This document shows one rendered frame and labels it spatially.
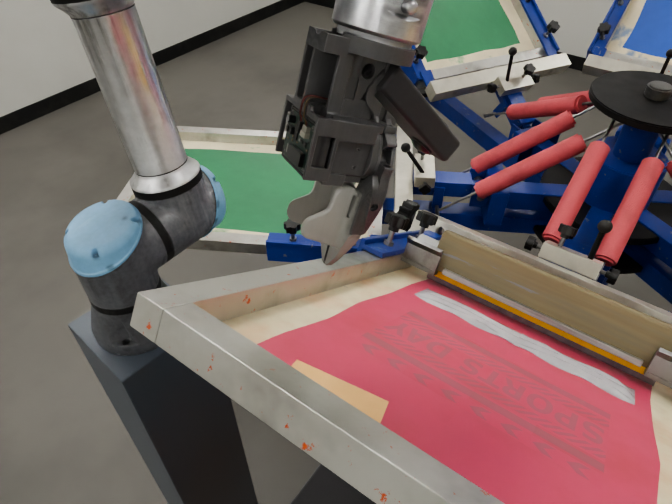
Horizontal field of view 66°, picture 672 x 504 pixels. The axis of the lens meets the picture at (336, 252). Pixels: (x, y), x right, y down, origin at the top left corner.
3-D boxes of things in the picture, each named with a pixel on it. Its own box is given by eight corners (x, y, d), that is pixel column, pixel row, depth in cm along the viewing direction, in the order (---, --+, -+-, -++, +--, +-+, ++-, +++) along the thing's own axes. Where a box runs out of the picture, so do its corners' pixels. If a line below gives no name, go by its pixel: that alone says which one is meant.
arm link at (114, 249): (70, 288, 86) (38, 226, 77) (137, 244, 94) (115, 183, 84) (115, 322, 81) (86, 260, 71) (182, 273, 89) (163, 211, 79)
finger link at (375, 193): (332, 218, 50) (356, 131, 46) (348, 219, 51) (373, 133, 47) (354, 242, 46) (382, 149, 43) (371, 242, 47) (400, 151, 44)
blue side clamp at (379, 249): (371, 284, 92) (385, 248, 90) (348, 273, 94) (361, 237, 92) (430, 266, 118) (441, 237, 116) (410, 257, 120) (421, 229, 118)
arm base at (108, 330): (78, 323, 93) (58, 285, 86) (150, 278, 101) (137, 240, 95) (124, 371, 86) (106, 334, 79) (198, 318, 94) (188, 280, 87)
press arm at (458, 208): (202, 212, 169) (199, 197, 165) (208, 200, 173) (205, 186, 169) (597, 238, 159) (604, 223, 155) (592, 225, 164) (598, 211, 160)
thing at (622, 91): (555, 448, 201) (743, 146, 108) (461, 395, 218) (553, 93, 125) (586, 376, 224) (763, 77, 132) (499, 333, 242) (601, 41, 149)
